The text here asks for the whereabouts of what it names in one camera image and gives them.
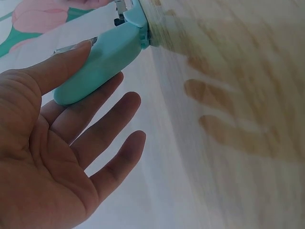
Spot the person's left hand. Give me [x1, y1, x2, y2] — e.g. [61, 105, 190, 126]
[0, 37, 147, 229]

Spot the teal plastic stapler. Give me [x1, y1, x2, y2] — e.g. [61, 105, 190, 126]
[52, 0, 152, 106]

